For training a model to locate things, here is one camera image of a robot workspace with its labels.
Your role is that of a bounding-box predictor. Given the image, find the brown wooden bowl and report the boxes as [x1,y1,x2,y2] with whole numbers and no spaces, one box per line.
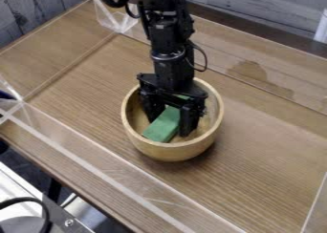
[120,77,225,161]

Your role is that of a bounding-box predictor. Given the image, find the grey metal bracket with screw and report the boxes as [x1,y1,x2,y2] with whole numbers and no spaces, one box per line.
[46,201,95,233]

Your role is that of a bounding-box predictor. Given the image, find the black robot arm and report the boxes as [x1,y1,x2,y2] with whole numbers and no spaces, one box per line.
[100,0,207,137]

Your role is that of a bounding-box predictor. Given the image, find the clear acrylic table barrier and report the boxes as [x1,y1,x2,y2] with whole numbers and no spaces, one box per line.
[0,0,327,233]

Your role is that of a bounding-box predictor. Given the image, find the white post at right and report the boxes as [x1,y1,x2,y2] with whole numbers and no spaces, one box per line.
[313,9,327,43]

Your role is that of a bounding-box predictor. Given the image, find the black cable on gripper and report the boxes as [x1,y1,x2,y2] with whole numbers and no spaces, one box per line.
[184,40,209,74]

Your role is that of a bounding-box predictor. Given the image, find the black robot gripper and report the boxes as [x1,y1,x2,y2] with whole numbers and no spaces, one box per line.
[136,49,207,137]

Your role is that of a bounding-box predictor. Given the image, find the green rectangular block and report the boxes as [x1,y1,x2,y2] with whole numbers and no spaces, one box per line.
[142,104,179,143]

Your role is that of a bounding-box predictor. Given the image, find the black cable lower left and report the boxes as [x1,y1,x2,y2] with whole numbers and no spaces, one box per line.
[0,197,52,233]

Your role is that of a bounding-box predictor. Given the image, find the black table leg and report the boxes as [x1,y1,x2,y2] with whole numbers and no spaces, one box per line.
[46,179,63,202]

